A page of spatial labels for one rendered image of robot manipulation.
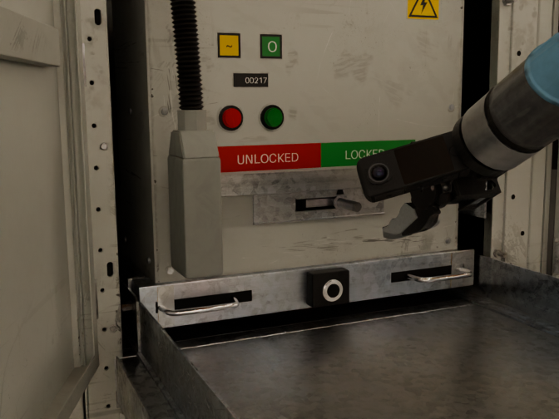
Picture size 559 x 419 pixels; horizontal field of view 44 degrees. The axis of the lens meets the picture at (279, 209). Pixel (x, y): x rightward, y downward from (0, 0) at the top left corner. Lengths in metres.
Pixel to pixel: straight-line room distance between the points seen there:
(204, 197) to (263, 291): 0.21
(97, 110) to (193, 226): 0.18
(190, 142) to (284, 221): 0.22
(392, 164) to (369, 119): 0.30
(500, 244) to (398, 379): 0.40
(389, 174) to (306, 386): 0.25
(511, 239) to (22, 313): 0.75
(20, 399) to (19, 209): 0.18
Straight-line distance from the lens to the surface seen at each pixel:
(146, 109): 0.92
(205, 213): 0.82
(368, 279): 1.05
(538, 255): 1.20
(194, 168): 0.81
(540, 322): 1.05
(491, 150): 0.69
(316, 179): 0.95
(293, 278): 0.99
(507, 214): 1.14
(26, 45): 0.68
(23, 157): 0.72
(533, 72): 0.64
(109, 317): 0.89
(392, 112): 1.05
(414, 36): 1.07
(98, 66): 0.85
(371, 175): 0.73
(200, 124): 0.83
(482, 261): 1.15
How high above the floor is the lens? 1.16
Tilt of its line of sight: 9 degrees down
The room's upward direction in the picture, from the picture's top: 1 degrees counter-clockwise
